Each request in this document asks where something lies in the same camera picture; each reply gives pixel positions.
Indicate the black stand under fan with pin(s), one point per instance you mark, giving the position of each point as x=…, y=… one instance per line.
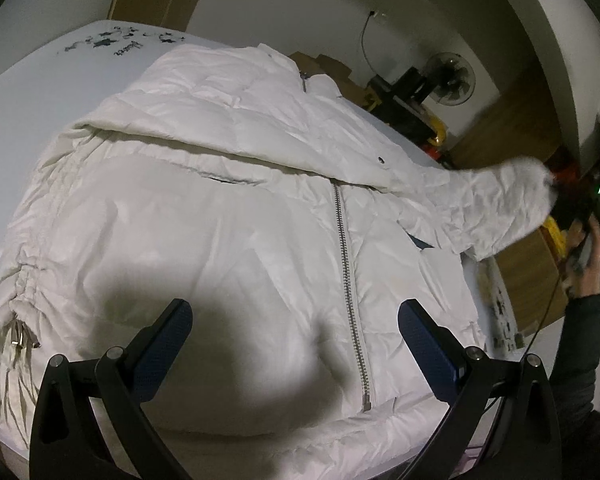
x=402, y=91

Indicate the black electric fan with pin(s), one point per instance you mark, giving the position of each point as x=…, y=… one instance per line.
x=450, y=79

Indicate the cardboard boxes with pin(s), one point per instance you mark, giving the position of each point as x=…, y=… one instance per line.
x=330, y=72

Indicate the yellow plastic object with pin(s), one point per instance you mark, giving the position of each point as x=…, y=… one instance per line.
x=438, y=132

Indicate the white puffer jacket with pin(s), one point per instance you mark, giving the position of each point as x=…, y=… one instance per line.
x=220, y=220

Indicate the person's right hand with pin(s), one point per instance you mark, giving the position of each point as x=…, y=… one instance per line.
x=592, y=272

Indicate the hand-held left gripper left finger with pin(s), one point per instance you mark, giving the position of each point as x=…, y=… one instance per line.
x=167, y=345

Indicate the person's right forearm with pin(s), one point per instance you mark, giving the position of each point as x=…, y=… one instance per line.
x=577, y=360

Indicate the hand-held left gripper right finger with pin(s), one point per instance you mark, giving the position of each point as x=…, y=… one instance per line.
x=422, y=345

